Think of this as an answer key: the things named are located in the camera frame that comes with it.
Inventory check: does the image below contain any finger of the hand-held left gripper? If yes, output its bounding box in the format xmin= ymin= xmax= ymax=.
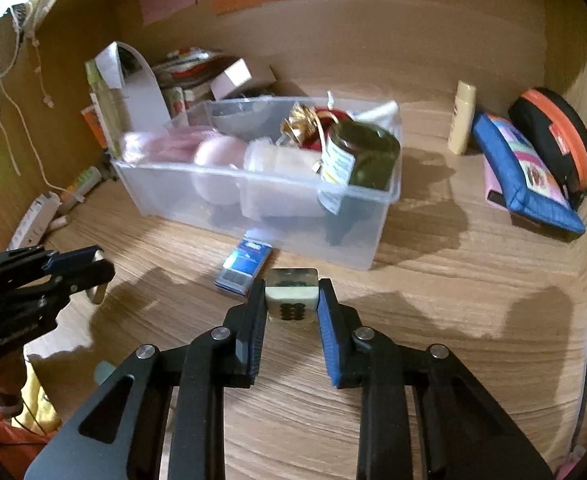
xmin=10 ymin=259 xmax=117 ymax=306
xmin=0 ymin=245 xmax=102 ymax=281

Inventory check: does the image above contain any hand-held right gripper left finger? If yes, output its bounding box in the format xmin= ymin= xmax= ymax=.
xmin=23 ymin=277 xmax=268 ymax=480

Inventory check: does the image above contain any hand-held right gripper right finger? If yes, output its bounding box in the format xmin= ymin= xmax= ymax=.
xmin=316 ymin=277 xmax=554 ymax=480

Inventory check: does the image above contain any mahjong tile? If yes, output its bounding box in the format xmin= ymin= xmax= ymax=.
xmin=264 ymin=267 xmax=321 ymax=324

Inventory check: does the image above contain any clear plastic storage bin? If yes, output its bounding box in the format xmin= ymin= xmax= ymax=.
xmin=110 ymin=95 xmax=403 ymax=271

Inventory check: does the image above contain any pink fluffy cloth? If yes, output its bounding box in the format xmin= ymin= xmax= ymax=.
xmin=123 ymin=127 xmax=219 ymax=164

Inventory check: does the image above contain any pink round device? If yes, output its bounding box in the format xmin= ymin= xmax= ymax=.
xmin=193 ymin=136 xmax=249 ymax=206

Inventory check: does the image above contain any green glass bottle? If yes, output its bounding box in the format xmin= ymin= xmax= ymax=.
xmin=318 ymin=120 xmax=402 ymax=246

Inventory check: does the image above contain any red ornament with gold ribbon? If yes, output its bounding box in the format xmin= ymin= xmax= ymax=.
xmin=279 ymin=101 xmax=355 ymax=154

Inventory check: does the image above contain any wooden desktop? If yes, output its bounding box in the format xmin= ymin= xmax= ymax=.
xmin=23 ymin=95 xmax=587 ymax=480

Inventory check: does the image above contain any white cardboard box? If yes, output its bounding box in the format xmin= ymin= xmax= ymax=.
xmin=8 ymin=192 xmax=63 ymax=252

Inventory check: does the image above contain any blue battery pack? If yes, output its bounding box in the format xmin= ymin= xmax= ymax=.
xmin=214 ymin=230 xmax=274 ymax=295

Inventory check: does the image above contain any green white tube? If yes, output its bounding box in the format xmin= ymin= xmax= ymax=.
xmin=66 ymin=166 xmax=102 ymax=199

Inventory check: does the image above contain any yellow cloth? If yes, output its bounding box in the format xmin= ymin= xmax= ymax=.
xmin=20 ymin=360 xmax=62 ymax=437

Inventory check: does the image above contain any orange box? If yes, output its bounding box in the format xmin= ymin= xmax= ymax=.
xmin=80 ymin=106 xmax=110 ymax=149

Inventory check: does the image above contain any green tube bottle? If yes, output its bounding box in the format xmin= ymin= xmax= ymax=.
xmin=84 ymin=59 xmax=132 ymax=157

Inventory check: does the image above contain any clear bottle with beige contents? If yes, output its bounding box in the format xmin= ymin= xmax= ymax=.
xmin=238 ymin=140 xmax=331 ymax=219

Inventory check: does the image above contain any white curved holder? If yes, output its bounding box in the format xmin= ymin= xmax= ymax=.
xmin=96 ymin=41 xmax=169 ymax=134

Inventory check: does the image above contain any clear plastic bowl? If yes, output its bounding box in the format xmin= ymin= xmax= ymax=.
xmin=208 ymin=102 xmax=294 ymax=144

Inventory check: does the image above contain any stack of colourful packets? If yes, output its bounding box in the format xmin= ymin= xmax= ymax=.
xmin=150 ymin=49 xmax=225 ymax=116

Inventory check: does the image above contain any pink flat case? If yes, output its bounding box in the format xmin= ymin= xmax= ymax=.
xmin=484 ymin=162 xmax=511 ymax=209

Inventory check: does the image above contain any blue fabric pouch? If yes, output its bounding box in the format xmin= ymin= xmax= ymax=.
xmin=471 ymin=111 xmax=587 ymax=235

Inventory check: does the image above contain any small pink white box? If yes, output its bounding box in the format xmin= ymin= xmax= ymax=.
xmin=209 ymin=58 xmax=277 ymax=101

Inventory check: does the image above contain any pale yellow bottle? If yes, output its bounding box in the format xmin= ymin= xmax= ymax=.
xmin=447 ymin=81 xmax=477 ymax=155

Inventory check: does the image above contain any black orange zip case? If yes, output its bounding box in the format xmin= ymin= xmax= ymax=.
xmin=507 ymin=88 xmax=587 ymax=206

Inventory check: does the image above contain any white cord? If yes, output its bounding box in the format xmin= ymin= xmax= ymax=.
xmin=0 ymin=0 xmax=70 ymax=197

